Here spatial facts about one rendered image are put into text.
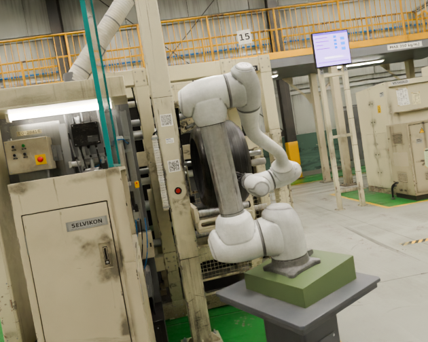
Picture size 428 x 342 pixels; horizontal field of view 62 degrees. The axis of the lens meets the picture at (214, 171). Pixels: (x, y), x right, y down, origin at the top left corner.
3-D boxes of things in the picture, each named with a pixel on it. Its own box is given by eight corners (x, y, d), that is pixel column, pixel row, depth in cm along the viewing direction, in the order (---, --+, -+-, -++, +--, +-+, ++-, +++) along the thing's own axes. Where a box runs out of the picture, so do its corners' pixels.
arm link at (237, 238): (268, 262, 142) (215, 275, 142) (260, 248, 158) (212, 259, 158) (227, 70, 129) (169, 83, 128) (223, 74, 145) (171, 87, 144)
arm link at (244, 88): (257, 93, 149) (225, 101, 149) (253, 53, 137) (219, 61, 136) (265, 110, 139) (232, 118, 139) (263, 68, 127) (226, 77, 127)
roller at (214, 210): (197, 218, 222) (198, 216, 218) (195, 212, 224) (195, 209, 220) (250, 208, 229) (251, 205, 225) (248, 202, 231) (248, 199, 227)
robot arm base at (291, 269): (328, 258, 150) (325, 245, 149) (292, 279, 138) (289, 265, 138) (297, 252, 165) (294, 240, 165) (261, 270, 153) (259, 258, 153)
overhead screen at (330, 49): (316, 68, 562) (311, 33, 559) (314, 68, 567) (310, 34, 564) (352, 63, 567) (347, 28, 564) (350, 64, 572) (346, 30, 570)
